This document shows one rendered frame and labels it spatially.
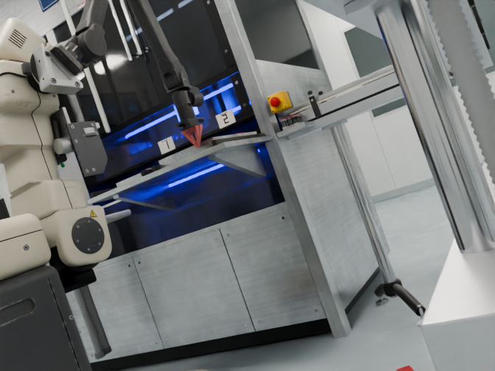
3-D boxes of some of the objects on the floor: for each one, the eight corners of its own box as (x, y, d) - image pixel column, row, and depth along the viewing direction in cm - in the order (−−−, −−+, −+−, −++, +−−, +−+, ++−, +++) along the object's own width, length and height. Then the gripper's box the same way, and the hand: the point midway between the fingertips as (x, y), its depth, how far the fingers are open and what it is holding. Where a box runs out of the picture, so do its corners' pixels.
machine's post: (338, 332, 213) (174, -129, 215) (351, 330, 210) (185, -138, 212) (334, 338, 207) (166, -136, 210) (347, 336, 204) (176, -144, 207)
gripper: (184, 109, 183) (199, 149, 183) (168, 110, 174) (183, 152, 174) (199, 102, 180) (213, 143, 180) (183, 103, 171) (197, 146, 171)
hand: (197, 145), depth 177 cm, fingers closed
